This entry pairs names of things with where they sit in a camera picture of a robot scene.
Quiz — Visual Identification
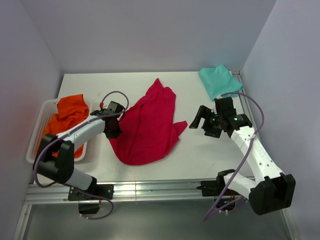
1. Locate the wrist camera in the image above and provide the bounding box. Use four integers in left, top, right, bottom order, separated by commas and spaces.
99, 101, 125, 115
214, 97, 236, 114

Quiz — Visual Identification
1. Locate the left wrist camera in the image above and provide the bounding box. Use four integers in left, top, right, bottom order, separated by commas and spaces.
99, 101, 125, 115

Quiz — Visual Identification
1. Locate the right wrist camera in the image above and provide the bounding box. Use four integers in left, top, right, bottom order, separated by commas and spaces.
214, 97, 236, 114

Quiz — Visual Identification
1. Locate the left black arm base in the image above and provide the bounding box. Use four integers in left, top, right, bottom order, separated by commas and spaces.
67, 184, 115, 220

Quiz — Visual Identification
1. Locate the orange t shirt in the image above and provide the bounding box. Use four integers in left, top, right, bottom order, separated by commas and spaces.
36, 94, 90, 161

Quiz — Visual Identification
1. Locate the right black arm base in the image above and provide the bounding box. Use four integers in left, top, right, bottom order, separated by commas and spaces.
196, 179, 244, 216

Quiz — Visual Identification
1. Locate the teal folded t shirt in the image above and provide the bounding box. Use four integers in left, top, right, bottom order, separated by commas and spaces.
198, 64, 244, 101

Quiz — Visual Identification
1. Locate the aluminium right side rail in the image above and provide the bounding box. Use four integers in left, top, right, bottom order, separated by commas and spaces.
231, 70, 258, 131

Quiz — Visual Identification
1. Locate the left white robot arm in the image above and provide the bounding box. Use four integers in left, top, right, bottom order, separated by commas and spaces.
33, 102, 126, 200

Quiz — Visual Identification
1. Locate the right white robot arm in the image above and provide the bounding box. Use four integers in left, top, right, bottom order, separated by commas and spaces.
190, 105, 296, 216

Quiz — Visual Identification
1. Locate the aluminium rail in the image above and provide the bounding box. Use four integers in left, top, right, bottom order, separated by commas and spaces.
231, 70, 258, 131
23, 179, 204, 205

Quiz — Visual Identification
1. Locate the aluminium front rail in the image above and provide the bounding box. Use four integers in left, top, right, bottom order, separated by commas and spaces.
23, 179, 204, 205

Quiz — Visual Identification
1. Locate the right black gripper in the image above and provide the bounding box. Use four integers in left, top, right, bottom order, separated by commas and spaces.
189, 105, 223, 139

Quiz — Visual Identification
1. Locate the white plastic basket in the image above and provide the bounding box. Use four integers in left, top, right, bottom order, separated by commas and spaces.
26, 98, 94, 164

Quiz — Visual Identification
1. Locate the crimson red t shirt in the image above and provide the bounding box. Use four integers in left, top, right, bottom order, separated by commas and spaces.
110, 79, 188, 166

